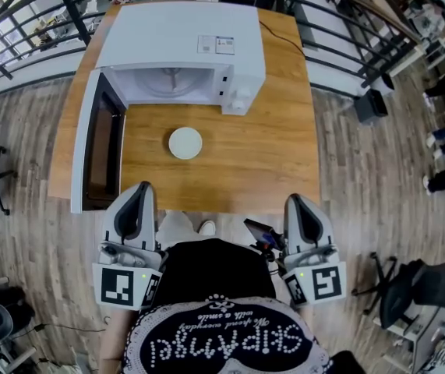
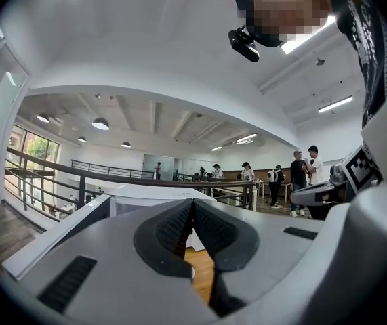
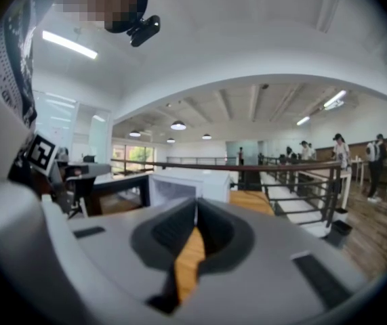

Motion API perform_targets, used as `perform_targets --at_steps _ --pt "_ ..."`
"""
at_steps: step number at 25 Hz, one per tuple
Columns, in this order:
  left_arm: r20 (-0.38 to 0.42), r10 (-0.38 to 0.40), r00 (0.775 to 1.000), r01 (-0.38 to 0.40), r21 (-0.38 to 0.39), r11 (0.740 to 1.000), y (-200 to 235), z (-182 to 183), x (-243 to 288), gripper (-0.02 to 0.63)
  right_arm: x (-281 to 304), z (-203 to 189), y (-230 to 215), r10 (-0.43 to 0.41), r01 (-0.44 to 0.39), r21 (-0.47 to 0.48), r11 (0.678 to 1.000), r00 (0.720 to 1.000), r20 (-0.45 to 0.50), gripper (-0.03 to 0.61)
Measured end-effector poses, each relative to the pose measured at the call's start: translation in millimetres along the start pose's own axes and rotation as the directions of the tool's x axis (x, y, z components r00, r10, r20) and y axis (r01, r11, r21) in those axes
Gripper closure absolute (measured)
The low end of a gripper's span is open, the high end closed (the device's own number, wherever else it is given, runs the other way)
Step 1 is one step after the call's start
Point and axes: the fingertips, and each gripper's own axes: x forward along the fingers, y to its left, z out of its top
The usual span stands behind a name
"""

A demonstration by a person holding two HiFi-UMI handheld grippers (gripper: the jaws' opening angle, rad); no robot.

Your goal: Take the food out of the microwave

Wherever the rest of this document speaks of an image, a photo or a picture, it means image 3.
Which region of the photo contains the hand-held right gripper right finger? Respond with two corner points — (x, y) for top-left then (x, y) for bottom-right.
(182, 197), (367, 313)

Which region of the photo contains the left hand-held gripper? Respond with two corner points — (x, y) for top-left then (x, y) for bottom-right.
(26, 133), (112, 182)

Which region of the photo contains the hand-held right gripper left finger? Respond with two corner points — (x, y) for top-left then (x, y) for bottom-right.
(45, 197), (198, 315)

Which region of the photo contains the white microwave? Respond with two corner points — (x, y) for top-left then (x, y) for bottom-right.
(90, 167), (232, 217)

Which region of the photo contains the large window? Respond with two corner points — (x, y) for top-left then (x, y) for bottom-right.
(112, 144), (156, 175)

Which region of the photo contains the black trash bin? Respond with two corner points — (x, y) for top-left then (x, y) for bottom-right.
(327, 219), (353, 249)

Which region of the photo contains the black patterned shirt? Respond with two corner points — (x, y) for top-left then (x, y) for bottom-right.
(0, 0), (40, 130)

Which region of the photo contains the black head-mounted camera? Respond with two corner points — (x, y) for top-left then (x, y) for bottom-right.
(104, 0), (162, 49)

